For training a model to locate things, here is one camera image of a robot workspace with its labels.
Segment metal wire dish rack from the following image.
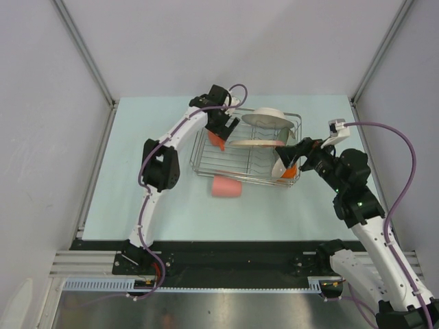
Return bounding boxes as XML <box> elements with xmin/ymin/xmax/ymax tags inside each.
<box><xmin>190</xmin><ymin>108</ymin><xmax>302</xmax><ymax>187</ymax></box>

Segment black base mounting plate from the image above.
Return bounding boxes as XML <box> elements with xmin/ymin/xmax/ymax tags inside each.
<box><xmin>70</xmin><ymin>240</ymin><xmax>364</xmax><ymax>290</ymax></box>

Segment aluminium frame post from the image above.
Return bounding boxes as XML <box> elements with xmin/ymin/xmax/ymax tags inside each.
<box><xmin>51</xmin><ymin>0</ymin><xmax>116</xmax><ymax>108</ymax></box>
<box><xmin>351</xmin><ymin>0</ymin><xmax>416</xmax><ymax>104</ymax></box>

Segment pink plastic cup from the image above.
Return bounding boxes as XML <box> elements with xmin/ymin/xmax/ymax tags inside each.
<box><xmin>211</xmin><ymin>176</ymin><xmax>242</xmax><ymax>198</ymax></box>

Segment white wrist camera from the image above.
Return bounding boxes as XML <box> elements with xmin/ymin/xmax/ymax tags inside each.
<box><xmin>226</xmin><ymin>96</ymin><xmax>241</xmax><ymax>106</ymax></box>
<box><xmin>321</xmin><ymin>119</ymin><xmax>351</xmax><ymax>149</ymax></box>

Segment white slotted cable duct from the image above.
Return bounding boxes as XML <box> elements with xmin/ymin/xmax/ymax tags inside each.
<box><xmin>63</xmin><ymin>278</ymin><xmax>345</xmax><ymax>294</ymax></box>

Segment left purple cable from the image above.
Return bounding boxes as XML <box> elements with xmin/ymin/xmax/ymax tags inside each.
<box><xmin>61</xmin><ymin>84</ymin><xmax>248</xmax><ymax>308</ymax></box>

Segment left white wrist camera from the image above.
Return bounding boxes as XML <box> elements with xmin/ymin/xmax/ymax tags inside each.
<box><xmin>226</xmin><ymin>96</ymin><xmax>241</xmax><ymax>106</ymax></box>

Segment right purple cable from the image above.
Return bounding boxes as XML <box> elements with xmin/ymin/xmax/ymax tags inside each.
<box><xmin>322</xmin><ymin>121</ymin><xmax>433</xmax><ymax>329</ymax></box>

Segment large white grey-rimmed plate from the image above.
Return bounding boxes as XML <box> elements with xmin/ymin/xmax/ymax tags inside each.
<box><xmin>241</xmin><ymin>108</ymin><xmax>294</xmax><ymax>130</ymax></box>

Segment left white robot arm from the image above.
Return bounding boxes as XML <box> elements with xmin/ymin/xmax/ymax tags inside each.
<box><xmin>121</xmin><ymin>84</ymin><xmax>244</xmax><ymax>274</ymax></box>

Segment left aluminium frame post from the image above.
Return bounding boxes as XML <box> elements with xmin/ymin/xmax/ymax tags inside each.
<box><xmin>51</xmin><ymin>0</ymin><xmax>116</xmax><ymax>108</ymax></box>

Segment beige and pink floral plate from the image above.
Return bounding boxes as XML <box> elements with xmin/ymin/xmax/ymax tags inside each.
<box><xmin>228</xmin><ymin>139</ymin><xmax>285</xmax><ymax>147</ymax></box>

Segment white and orange bowl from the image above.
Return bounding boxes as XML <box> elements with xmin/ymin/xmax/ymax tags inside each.
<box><xmin>271</xmin><ymin>157</ymin><xmax>298</xmax><ymax>179</ymax></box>

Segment green bowl brown rim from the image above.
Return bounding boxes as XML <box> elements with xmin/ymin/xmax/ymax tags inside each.
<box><xmin>277</xmin><ymin>127</ymin><xmax>297</xmax><ymax>146</ymax></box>

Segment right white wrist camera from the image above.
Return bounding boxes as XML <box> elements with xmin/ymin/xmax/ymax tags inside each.
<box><xmin>321</xmin><ymin>119</ymin><xmax>351</xmax><ymax>149</ymax></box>

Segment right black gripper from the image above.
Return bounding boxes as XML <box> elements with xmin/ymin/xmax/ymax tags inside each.
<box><xmin>275</xmin><ymin>136</ymin><xmax>346</xmax><ymax>194</ymax></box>

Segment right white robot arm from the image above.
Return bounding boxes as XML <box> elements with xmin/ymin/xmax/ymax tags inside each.
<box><xmin>275</xmin><ymin>138</ymin><xmax>438</xmax><ymax>328</ymax></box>

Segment purple cable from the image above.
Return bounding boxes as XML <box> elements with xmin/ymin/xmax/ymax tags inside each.
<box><xmin>61</xmin><ymin>84</ymin><xmax>248</xmax><ymax>308</ymax></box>
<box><xmin>322</xmin><ymin>121</ymin><xmax>433</xmax><ymax>329</ymax></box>

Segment orange mug white inside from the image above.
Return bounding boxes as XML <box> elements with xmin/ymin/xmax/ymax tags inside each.
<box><xmin>208</xmin><ymin>131</ymin><xmax>225</xmax><ymax>151</ymax></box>

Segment right aluminium frame post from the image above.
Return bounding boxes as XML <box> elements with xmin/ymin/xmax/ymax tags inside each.
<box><xmin>351</xmin><ymin>0</ymin><xmax>416</xmax><ymax>104</ymax></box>

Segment aluminium front rail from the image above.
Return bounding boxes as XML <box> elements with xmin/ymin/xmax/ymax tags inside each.
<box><xmin>49</xmin><ymin>249</ymin><xmax>119</xmax><ymax>279</ymax></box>

